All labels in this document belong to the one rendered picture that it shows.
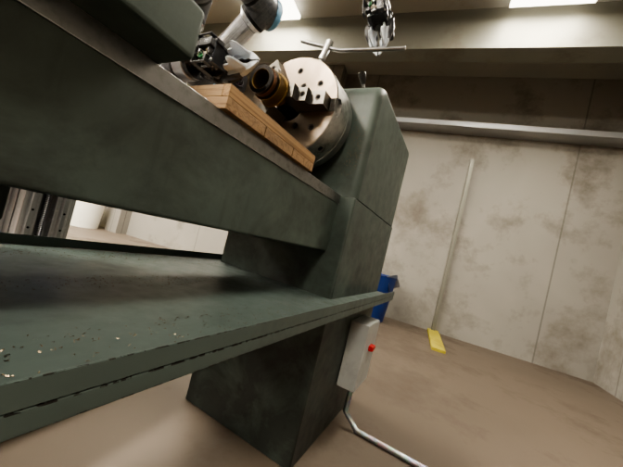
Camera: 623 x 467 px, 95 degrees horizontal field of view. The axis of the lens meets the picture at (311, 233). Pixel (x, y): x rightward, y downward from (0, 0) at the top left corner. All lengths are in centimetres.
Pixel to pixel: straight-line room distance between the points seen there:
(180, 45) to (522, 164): 401
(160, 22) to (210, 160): 19
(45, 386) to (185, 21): 36
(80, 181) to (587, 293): 418
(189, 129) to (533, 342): 396
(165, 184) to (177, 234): 500
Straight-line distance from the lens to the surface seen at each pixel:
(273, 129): 59
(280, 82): 84
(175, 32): 39
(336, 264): 90
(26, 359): 37
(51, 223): 136
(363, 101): 104
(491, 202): 401
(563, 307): 413
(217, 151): 50
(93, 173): 40
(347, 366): 122
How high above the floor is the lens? 70
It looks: 2 degrees up
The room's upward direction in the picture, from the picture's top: 14 degrees clockwise
